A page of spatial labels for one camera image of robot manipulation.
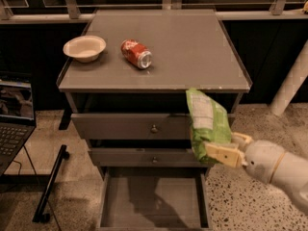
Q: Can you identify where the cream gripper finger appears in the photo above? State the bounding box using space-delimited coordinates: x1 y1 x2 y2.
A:
204 142 245 168
232 132 253 152

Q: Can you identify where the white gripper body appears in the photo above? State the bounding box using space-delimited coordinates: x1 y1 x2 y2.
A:
244 140 285 184

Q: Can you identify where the green rice chip bag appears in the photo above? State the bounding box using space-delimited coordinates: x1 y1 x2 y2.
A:
186 89 231 164

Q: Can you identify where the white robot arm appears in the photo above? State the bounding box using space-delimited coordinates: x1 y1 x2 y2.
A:
203 133 308 215

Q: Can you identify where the grey drawer cabinet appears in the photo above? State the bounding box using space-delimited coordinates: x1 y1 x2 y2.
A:
56 9 253 231

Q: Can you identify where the bottom grey open drawer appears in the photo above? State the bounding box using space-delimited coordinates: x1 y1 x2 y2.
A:
95 168 213 231

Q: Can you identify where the middle grey drawer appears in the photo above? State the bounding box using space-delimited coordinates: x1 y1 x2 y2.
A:
89 148 215 167

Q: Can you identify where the top grey drawer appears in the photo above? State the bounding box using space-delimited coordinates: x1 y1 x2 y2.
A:
71 114 192 140

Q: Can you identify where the white diagonal pillar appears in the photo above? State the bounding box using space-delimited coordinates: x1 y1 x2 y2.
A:
269 40 308 116

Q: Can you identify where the red soda can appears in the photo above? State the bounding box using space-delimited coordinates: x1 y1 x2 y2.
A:
120 39 152 69

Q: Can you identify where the white paper bowl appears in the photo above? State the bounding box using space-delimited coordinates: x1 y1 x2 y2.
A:
63 36 107 63

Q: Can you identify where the black stand leg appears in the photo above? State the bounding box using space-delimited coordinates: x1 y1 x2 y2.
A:
33 144 69 223

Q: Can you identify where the black laptop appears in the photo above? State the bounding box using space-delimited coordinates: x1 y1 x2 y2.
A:
0 76 36 175

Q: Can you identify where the metal window railing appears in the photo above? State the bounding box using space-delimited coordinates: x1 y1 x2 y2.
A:
0 0 308 25

